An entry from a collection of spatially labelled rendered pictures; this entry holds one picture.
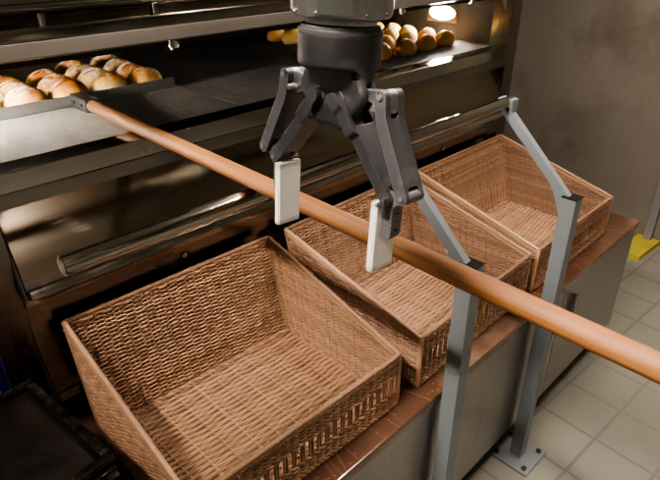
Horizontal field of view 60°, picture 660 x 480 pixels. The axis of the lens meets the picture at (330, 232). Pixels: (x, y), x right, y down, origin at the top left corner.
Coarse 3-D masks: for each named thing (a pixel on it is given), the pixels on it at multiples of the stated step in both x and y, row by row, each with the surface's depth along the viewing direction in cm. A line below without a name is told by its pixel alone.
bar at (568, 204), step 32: (512, 96) 154; (448, 128) 135; (352, 160) 114; (544, 160) 152; (256, 192) 99; (160, 224) 88; (192, 224) 91; (576, 224) 154; (64, 256) 79; (96, 256) 81; (544, 288) 163; (448, 352) 131; (544, 352) 172; (448, 384) 134; (448, 416) 138; (448, 448) 142; (512, 448) 193
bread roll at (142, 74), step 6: (132, 72) 155; (138, 72) 155; (144, 72) 155; (150, 72) 156; (156, 72) 158; (132, 78) 154; (138, 78) 154; (144, 78) 155; (150, 78) 156; (156, 78) 157
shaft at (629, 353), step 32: (128, 128) 123; (192, 160) 108; (224, 160) 102; (352, 224) 82; (416, 256) 74; (480, 288) 68; (512, 288) 67; (544, 320) 63; (576, 320) 62; (608, 352) 59; (640, 352) 57
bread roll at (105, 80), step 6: (96, 78) 148; (102, 78) 148; (108, 78) 149; (114, 78) 150; (120, 78) 151; (96, 84) 148; (102, 84) 148; (108, 84) 148; (114, 84) 149; (120, 84) 150; (126, 84) 152
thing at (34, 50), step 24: (408, 0) 144; (432, 0) 151; (456, 0) 158; (192, 24) 105; (216, 24) 108; (240, 24) 112; (264, 24) 116; (288, 24) 122; (0, 48) 84; (24, 48) 86; (48, 48) 89; (72, 48) 91; (96, 48) 94
